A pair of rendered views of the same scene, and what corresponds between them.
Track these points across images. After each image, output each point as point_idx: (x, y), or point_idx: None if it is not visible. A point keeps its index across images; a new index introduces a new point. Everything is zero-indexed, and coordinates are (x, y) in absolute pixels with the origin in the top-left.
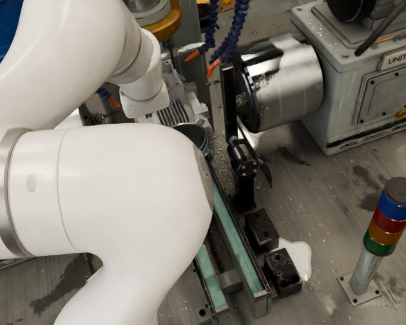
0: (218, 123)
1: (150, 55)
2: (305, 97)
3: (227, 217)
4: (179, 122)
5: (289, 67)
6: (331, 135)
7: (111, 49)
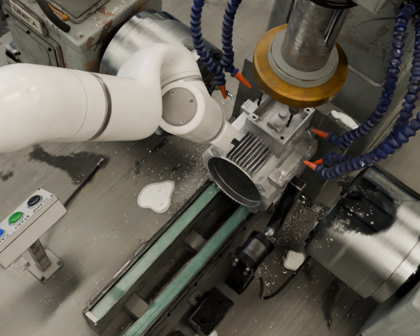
0: (329, 196)
1: (141, 136)
2: (363, 281)
3: (191, 272)
4: (242, 167)
5: (377, 245)
6: (369, 335)
7: None
